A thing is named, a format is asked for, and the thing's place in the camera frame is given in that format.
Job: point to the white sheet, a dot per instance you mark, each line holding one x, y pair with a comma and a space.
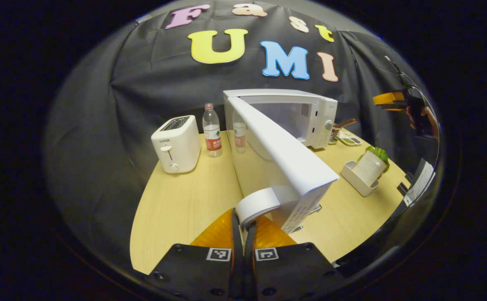
419, 182

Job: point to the clear plastic water bottle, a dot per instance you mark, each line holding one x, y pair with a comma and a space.
212, 133

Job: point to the black backdrop cloth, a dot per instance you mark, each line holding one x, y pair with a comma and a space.
101, 104

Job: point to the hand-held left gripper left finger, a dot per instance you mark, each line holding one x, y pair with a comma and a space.
237, 259

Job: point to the brown wooden spoon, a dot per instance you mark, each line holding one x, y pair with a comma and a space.
345, 123

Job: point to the white divided seasoning dish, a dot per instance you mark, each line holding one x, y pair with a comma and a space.
350, 139

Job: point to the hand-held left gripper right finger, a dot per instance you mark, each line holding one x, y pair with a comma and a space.
249, 267

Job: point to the white plastic tray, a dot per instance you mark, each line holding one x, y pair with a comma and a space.
358, 184

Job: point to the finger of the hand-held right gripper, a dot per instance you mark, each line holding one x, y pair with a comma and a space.
393, 108
387, 98

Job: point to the white toaster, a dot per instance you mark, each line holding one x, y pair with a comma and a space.
176, 144

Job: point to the white microwave oven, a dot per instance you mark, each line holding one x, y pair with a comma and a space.
285, 150

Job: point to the toast sandwich with lettuce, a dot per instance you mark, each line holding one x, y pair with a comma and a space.
370, 165

